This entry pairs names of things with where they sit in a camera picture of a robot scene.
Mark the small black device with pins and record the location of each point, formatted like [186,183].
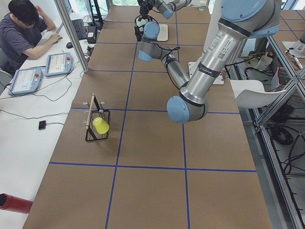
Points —
[42,125]

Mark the black computer mouse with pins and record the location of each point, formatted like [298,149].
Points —
[69,45]

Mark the black keyboard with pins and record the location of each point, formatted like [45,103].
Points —
[79,29]

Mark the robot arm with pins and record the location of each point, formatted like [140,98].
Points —
[239,19]
[165,9]

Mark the black box on desk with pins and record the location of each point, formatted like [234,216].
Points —
[91,34]

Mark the red cylinder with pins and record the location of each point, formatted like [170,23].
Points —
[15,204]

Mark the teach pendant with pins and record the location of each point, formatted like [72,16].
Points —
[58,64]
[25,81]

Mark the pale green cup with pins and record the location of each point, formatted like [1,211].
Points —
[140,22]

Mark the near teach pendant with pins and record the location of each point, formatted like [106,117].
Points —
[25,81]

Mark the cream rabbit tray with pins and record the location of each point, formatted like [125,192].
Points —
[163,34]

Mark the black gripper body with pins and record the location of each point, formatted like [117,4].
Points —
[137,29]
[144,5]

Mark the seated person in grey shirt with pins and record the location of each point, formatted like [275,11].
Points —
[20,33]

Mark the far teach pendant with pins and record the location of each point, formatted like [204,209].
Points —
[58,64]

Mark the yellow cup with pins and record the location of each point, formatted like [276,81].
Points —
[101,125]

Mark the black wire cup rack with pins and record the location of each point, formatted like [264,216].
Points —
[96,109]

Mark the aluminium frame post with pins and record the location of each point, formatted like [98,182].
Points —
[71,33]

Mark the white chair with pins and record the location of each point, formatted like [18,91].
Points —
[251,94]

